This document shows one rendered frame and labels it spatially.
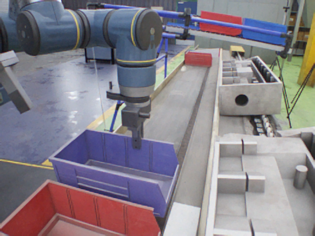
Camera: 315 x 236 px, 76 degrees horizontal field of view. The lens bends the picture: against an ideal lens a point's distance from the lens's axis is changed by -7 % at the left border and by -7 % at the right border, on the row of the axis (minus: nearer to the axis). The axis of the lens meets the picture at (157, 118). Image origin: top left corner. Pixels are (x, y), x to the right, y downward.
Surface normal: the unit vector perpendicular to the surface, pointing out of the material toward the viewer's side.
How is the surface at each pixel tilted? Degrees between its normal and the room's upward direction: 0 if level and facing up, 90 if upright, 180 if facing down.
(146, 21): 86
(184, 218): 0
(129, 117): 90
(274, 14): 90
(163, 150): 88
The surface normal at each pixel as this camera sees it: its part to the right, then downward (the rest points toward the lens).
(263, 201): -0.14, -0.91
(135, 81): 0.07, 0.44
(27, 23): -0.50, 0.29
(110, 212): -0.28, 0.38
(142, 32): 0.75, 0.30
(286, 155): -0.31, -0.15
